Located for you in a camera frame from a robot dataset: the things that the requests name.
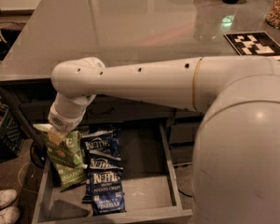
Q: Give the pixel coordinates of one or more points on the grey bottom right drawer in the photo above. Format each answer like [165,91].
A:
[181,154]

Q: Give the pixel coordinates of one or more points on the back blue chip bag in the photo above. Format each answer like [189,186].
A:
[101,143]

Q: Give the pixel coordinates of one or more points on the grey top left drawer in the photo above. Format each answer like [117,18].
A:
[103,109]

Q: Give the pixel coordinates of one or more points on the upper white shoe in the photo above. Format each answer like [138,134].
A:
[7,197]

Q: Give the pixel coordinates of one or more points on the front blue vinegar chip bag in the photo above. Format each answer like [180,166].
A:
[115,204]

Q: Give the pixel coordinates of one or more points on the white shoe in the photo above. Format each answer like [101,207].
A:
[7,197]
[10,215]

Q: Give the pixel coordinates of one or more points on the green jalapeno chip bag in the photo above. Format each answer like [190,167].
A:
[68,152]

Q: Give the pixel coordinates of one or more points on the black white fiducial marker tile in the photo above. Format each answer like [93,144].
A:
[254,43]

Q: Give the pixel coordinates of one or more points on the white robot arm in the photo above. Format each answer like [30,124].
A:
[236,157]

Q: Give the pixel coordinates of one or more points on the grey middle right drawer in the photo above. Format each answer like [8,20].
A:
[184,130]

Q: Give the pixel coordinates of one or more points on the open grey middle drawer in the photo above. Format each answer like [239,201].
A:
[149,185]

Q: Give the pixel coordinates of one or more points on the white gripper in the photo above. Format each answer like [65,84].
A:
[62,120]

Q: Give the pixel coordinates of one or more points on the grey cabinet frame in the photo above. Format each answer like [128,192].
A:
[13,91]

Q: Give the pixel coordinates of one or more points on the lower white shoe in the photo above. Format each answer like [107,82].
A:
[10,215]

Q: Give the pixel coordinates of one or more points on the middle blue chip bag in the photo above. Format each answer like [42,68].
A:
[99,164]

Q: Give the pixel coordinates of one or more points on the black plastic crate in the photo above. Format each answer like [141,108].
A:
[10,137]

